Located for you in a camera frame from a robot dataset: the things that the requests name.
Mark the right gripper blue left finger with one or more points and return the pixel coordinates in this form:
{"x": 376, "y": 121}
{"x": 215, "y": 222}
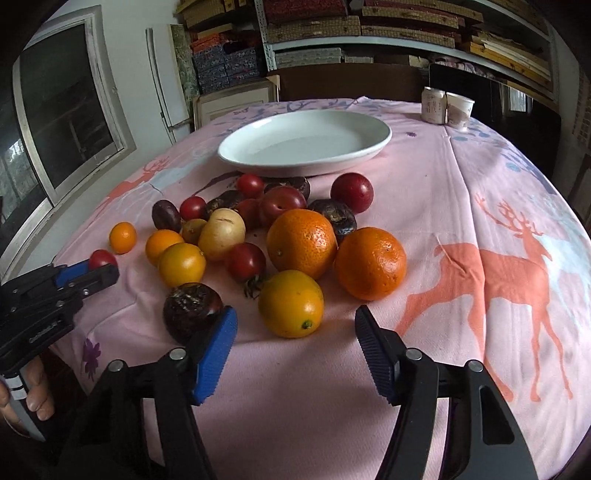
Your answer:
{"x": 181, "y": 379}

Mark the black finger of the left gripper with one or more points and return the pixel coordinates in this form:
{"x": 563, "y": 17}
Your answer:
{"x": 95, "y": 281}

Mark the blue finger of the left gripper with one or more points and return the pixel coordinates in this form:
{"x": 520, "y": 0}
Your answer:
{"x": 68, "y": 273}

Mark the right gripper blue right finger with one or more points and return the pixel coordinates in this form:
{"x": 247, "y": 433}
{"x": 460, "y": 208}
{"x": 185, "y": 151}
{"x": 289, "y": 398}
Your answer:
{"x": 483, "y": 439}

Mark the red cherry tomato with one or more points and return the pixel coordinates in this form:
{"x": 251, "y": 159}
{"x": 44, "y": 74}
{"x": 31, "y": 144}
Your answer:
{"x": 193, "y": 207}
{"x": 100, "y": 258}
{"x": 250, "y": 186}

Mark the small orange kumquat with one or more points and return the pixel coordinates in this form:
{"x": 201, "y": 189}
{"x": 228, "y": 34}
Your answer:
{"x": 122, "y": 238}

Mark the yellow tomato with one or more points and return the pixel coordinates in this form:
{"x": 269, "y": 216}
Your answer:
{"x": 180, "y": 264}

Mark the dark purple grape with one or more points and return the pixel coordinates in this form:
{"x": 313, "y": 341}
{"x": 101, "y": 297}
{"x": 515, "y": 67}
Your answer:
{"x": 165, "y": 216}

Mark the dark purple plum front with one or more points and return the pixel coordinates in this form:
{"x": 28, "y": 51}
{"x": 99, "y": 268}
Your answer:
{"x": 189, "y": 311}

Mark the pale yellow potato-like fruit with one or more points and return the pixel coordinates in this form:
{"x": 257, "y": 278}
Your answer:
{"x": 224, "y": 229}

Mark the red tomato with stem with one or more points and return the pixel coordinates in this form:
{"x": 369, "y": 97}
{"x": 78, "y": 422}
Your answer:
{"x": 246, "y": 264}

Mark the large orange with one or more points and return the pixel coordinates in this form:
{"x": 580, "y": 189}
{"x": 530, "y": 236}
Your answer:
{"x": 302, "y": 240}
{"x": 371, "y": 264}

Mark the yellow orange citrus front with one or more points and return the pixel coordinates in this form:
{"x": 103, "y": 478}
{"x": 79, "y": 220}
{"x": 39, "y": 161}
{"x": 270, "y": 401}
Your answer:
{"x": 291, "y": 304}

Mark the red cherry tomato top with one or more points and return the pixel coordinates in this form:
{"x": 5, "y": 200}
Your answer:
{"x": 250, "y": 186}

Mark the small orange tomato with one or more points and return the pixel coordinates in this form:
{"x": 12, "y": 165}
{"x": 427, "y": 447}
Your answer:
{"x": 158, "y": 242}

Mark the person's left hand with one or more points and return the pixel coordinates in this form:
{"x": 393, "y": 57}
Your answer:
{"x": 39, "y": 399}

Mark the pink deer print tablecloth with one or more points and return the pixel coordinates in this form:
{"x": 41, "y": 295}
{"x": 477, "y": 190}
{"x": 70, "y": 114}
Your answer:
{"x": 498, "y": 270}

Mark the wooden framed panel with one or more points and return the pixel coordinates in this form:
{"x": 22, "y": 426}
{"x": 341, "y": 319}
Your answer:
{"x": 208, "y": 107}

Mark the white leaning board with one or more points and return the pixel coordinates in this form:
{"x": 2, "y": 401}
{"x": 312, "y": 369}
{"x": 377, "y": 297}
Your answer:
{"x": 166, "y": 80}

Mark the white oval plate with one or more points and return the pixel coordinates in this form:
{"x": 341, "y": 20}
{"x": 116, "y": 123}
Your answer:
{"x": 305, "y": 143}

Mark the white paper cup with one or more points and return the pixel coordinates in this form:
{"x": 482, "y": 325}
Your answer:
{"x": 459, "y": 111}

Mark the dark brown cabinet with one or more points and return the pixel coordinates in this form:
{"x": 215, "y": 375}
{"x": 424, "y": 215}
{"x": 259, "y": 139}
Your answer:
{"x": 377, "y": 81}

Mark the pink drink can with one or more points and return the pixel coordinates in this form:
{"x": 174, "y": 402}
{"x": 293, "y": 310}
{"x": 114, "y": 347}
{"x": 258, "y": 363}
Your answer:
{"x": 434, "y": 106}

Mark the metal storage shelf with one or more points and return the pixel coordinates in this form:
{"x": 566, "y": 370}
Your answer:
{"x": 507, "y": 39}

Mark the window with white frame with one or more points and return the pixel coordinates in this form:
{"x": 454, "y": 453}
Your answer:
{"x": 70, "y": 125}

